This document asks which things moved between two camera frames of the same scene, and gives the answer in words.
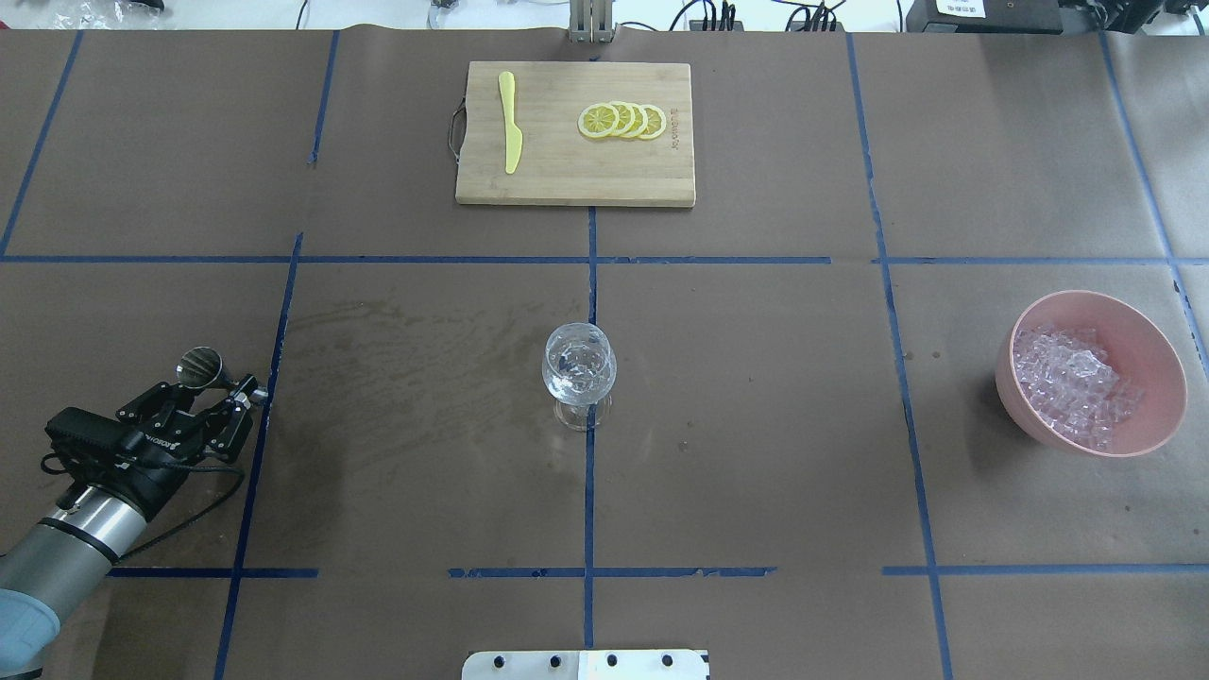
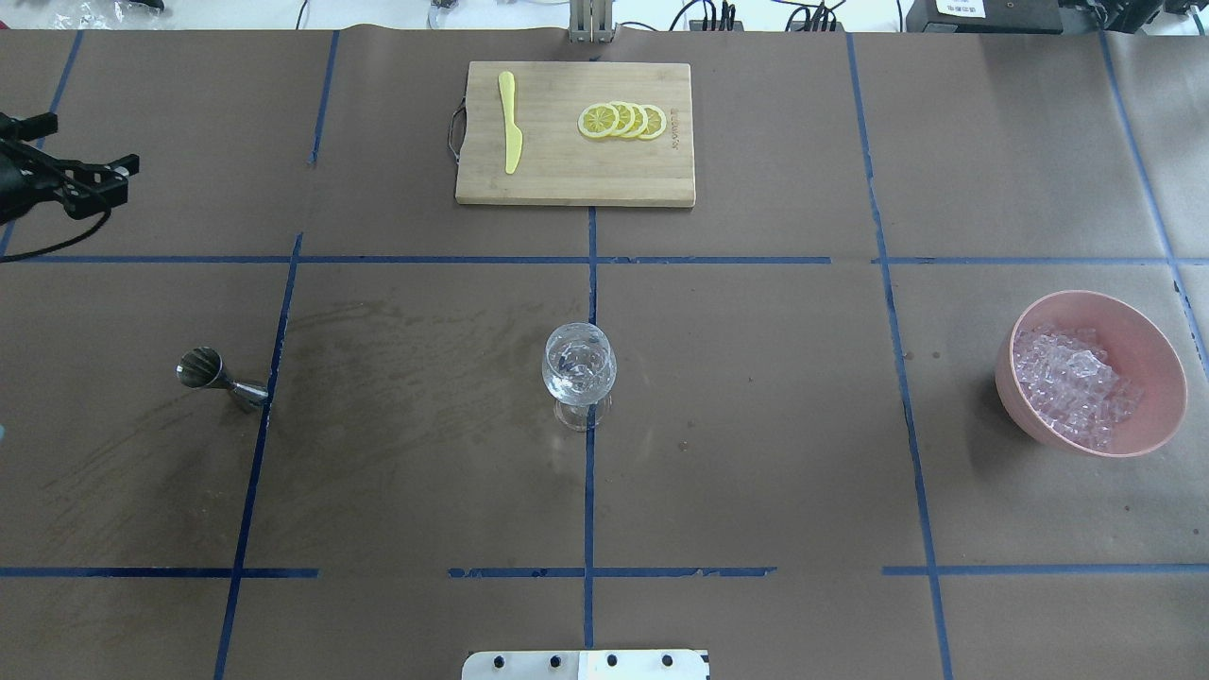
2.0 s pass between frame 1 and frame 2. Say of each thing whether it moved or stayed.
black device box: stayed
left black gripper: moved
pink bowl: stayed
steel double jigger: stayed
